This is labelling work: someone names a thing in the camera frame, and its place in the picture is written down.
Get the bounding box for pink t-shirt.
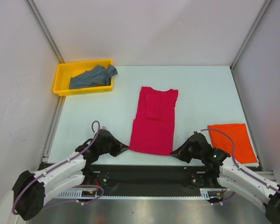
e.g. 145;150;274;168
129;86;179;156

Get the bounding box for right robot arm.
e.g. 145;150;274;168
170;132;280;224

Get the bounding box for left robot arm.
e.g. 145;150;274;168
12;129;129;221

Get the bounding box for folded orange t-shirt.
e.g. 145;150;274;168
208;124;258;164

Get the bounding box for grey t-shirt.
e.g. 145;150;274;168
69;65;118;89

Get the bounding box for yellow plastic bin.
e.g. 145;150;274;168
53;59;114;97

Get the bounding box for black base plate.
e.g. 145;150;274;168
83;165;228;196

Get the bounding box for grey slotted cable duct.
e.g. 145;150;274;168
54;189;210;200

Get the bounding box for aluminium frame rail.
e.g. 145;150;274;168
255;171;276;181

